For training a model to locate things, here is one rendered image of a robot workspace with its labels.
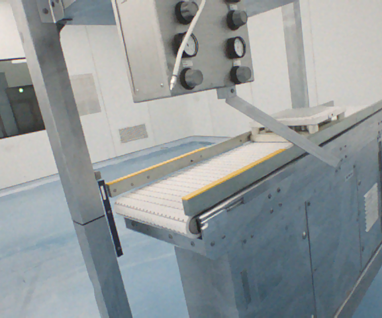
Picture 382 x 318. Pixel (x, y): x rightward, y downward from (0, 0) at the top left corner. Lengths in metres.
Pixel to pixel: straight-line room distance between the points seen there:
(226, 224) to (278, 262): 0.33
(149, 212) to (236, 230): 0.18
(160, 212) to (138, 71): 0.27
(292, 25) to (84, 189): 1.13
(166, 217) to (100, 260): 0.26
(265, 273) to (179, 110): 5.85
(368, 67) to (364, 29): 0.40
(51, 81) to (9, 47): 5.05
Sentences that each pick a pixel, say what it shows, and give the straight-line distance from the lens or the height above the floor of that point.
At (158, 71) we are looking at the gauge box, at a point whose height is 1.10.
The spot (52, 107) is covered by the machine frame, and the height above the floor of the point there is 1.08.
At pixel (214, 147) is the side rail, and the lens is 0.98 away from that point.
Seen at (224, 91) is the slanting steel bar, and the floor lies 1.05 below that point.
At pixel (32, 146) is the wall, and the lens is 5.67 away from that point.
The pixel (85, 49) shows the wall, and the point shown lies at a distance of 5.98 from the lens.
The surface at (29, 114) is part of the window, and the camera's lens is 5.67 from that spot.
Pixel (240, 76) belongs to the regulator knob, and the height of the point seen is 1.07.
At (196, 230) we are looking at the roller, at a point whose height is 0.82.
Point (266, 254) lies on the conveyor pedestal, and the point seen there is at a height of 0.61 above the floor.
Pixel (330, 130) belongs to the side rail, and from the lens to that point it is 1.02.
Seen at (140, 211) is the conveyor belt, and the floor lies 0.84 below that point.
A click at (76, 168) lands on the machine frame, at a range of 0.74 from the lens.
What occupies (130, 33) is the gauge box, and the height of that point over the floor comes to 1.17.
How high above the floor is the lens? 1.07
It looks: 13 degrees down
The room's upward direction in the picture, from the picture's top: 10 degrees counter-clockwise
